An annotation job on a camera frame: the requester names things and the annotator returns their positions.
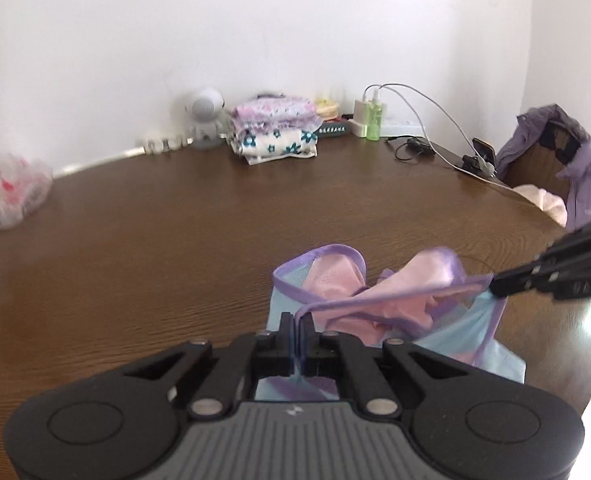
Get purple floral folded cloth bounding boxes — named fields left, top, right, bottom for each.
left=230, top=94, right=322, bottom=137

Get black book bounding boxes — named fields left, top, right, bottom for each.
left=318, top=118, right=349, bottom=137

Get wooden chair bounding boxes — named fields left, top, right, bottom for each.
left=502, top=144, right=572, bottom=202

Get white charger block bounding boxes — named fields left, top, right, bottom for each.
left=350, top=87, right=376, bottom=139

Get purple jacket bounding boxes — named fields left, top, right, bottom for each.
left=495, top=104, right=591, bottom=234

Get clear plastic bag red print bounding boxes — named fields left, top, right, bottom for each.
left=0, top=152, right=54, bottom=254

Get white charging cable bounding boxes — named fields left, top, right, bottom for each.
left=374, top=81, right=514, bottom=191

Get green transparent bottle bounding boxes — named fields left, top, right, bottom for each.
left=366, top=91, right=387, bottom=141

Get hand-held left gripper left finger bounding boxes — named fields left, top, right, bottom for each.
left=120, top=312, right=296, bottom=419

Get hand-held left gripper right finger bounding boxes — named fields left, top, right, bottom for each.
left=298, top=314, right=471, bottom=419

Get cream cloth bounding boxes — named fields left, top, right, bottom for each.
left=512, top=183, right=569, bottom=226

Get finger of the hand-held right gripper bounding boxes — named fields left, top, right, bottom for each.
left=489, top=214, right=591, bottom=292
left=491, top=258, right=591, bottom=302

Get black cable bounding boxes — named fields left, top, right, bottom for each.
left=385, top=137, right=434, bottom=163

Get white round-headed robot speaker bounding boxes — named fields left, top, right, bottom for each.
left=182, top=87, right=227, bottom=149

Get pink blue purple-trimmed garment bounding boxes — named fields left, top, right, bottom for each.
left=254, top=244, right=527, bottom=402

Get yellow round container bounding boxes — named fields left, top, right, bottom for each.
left=314, top=94, right=341, bottom=122

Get black smartphone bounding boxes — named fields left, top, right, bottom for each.
left=472, top=137, right=497, bottom=166

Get white power strip with plugs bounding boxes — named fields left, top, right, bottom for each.
left=134, top=133, right=197, bottom=156

